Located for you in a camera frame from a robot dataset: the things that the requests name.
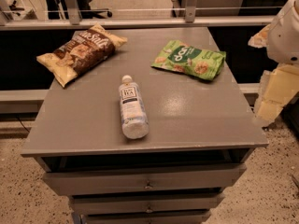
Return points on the grey drawer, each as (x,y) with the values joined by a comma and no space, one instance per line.
(145,179)
(179,217)
(146,203)

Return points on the green snack bag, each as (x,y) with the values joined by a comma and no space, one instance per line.
(177,56)

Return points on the clear plastic tea bottle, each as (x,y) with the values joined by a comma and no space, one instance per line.
(134,119)

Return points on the top grey drawer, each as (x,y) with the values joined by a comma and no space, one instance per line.
(145,179)

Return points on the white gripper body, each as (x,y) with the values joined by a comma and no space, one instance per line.
(284,40)

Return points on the middle grey drawer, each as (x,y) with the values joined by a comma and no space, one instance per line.
(146,203)

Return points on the brown chip bag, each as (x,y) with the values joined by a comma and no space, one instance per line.
(83,52)

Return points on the grey drawer cabinet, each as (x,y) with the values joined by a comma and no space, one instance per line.
(131,144)

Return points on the metal guard rail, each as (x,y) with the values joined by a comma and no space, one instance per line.
(137,18)

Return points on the bottom grey drawer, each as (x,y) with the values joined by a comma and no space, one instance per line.
(179,217)

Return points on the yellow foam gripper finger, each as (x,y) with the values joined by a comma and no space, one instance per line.
(276,89)
(260,40)

